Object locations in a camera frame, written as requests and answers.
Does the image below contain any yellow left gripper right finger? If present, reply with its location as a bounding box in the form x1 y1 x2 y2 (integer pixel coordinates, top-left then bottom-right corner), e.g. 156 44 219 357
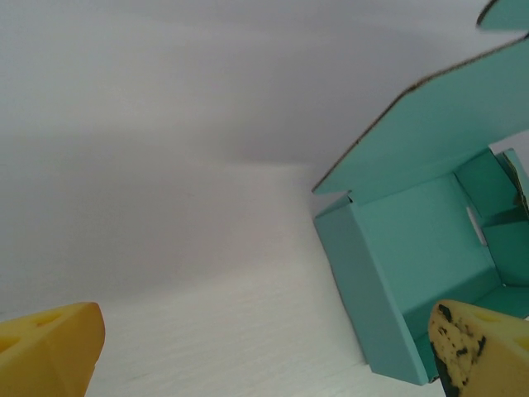
427 299 529 397

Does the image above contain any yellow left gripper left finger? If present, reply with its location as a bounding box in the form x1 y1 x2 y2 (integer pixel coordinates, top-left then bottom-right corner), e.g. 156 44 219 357
0 301 107 397

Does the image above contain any teal paper box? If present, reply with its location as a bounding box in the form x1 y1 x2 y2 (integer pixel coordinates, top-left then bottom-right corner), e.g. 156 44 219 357
311 0 529 389

